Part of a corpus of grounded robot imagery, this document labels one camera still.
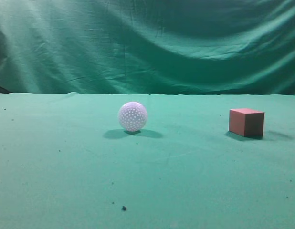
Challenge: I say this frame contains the red cube block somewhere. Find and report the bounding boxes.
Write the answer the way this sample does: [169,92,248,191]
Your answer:
[229,108,265,138]

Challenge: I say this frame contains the white dimpled golf ball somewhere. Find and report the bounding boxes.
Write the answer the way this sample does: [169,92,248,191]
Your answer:
[118,102,148,132]

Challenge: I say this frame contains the green backdrop cloth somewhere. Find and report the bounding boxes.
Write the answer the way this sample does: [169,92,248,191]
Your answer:
[0,0,295,95]

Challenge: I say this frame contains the green table cloth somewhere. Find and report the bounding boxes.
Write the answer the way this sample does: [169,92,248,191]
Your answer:
[0,93,295,229]

